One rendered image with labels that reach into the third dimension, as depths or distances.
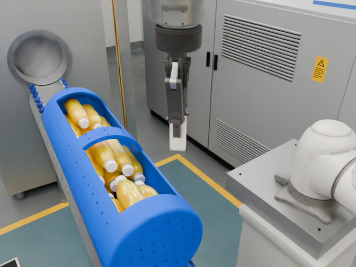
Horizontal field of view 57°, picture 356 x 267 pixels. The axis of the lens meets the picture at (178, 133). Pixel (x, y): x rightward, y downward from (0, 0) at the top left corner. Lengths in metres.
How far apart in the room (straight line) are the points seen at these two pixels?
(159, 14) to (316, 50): 1.63
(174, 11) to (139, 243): 0.57
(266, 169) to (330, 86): 0.94
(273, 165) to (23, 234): 1.90
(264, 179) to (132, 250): 0.55
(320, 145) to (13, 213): 2.34
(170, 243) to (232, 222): 1.63
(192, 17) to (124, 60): 1.26
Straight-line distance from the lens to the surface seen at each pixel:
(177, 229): 0.89
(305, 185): 1.06
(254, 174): 1.21
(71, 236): 2.51
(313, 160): 1.00
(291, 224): 1.08
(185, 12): 0.49
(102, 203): 0.92
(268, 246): 1.20
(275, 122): 2.36
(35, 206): 2.83
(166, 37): 0.51
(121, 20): 1.69
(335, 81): 2.04
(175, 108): 0.54
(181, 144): 0.62
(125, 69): 1.76
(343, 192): 0.97
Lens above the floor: 1.81
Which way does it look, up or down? 32 degrees down
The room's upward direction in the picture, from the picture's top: straight up
